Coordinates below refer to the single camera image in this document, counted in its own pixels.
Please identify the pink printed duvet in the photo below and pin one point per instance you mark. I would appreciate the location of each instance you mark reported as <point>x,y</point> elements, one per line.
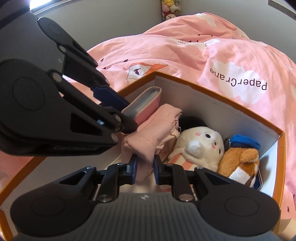
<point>209,50</point>

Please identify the plush toys on shelf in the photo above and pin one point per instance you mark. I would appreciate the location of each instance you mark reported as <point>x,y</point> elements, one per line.
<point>170,9</point>

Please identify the brown sailor plush toy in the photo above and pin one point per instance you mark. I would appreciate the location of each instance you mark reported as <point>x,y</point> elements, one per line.
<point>241,161</point>

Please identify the orange cardboard storage box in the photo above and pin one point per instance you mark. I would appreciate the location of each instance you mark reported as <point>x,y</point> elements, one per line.
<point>223,209</point>

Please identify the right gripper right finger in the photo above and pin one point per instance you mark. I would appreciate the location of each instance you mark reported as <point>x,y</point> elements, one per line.
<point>176,177</point>

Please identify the blue framed phone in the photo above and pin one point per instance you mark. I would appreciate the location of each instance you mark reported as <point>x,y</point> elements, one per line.
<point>258,183</point>

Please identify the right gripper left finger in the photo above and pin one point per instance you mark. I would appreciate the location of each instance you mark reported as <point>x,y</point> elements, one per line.
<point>115,176</point>

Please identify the pink card wallet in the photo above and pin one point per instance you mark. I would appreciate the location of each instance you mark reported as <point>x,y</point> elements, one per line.
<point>144,105</point>

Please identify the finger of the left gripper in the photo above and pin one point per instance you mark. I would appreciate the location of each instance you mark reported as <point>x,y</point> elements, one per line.
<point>107,113</point>
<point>80,66</point>

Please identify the pink fabric pouch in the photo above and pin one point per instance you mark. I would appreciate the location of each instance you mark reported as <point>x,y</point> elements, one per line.
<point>155,136</point>

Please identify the white striped plush toy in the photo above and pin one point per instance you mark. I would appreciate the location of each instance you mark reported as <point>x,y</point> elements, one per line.
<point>198,147</point>

